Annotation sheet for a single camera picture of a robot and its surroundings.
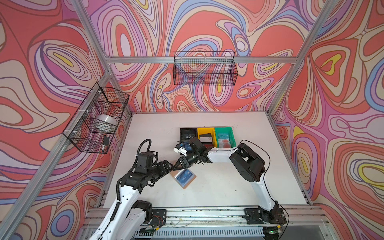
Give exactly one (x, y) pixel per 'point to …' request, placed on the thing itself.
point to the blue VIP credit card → (184, 177)
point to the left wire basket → (94, 125)
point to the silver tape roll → (104, 120)
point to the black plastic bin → (185, 134)
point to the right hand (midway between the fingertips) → (176, 171)
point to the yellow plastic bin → (206, 130)
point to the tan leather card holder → (174, 173)
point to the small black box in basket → (106, 140)
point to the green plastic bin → (225, 137)
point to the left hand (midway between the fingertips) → (170, 167)
